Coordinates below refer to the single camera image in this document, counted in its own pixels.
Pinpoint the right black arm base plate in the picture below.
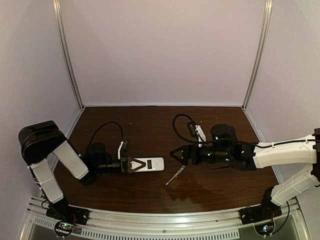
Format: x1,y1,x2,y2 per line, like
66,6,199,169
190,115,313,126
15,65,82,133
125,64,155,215
238,204,282,225

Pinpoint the right round circuit board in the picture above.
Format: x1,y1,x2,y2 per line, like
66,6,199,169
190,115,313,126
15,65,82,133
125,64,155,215
253,220,275,237

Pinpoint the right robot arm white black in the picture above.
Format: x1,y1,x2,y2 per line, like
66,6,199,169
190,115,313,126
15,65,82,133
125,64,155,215
169,123,320,216

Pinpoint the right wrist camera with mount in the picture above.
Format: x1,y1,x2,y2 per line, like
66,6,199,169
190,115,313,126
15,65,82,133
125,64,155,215
187,121,207,147

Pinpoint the white remote control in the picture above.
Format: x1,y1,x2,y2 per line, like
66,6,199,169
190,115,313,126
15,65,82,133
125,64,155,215
143,157,165,172

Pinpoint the left aluminium corner post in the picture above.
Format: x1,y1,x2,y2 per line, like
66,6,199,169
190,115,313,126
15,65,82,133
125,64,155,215
52,0,84,110

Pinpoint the round circuit board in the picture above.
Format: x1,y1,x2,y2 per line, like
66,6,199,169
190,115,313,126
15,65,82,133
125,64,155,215
253,220,275,237
53,221,75,238

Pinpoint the aluminium corner post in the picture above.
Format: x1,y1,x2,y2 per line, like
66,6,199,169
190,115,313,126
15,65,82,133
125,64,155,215
242,0,273,111
52,0,84,110

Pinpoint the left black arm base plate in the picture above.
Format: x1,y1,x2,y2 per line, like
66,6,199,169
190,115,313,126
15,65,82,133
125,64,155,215
46,205,90,226

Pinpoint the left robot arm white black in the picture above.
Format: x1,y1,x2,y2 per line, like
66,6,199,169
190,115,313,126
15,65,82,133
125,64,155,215
18,120,148,220

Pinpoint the black camera cable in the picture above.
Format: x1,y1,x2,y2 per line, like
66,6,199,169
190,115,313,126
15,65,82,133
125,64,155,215
173,113,201,146
89,121,126,151

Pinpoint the left round circuit board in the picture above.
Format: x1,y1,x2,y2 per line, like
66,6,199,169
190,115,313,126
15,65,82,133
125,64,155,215
53,221,75,238

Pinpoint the front aluminium rail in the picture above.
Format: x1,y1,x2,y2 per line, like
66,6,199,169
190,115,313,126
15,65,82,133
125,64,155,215
17,196,311,240

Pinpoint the clear handle screwdriver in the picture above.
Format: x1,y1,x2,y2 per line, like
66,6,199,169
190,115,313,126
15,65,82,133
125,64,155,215
165,165,186,186

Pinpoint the left black camera cable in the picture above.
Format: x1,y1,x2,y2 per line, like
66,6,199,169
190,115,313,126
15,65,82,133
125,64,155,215
89,121,126,151

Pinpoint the right black camera cable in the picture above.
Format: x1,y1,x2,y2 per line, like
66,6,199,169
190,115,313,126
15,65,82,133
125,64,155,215
173,113,201,146

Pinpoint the right aluminium corner post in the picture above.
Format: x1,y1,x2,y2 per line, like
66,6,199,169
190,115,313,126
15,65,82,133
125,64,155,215
242,0,273,111

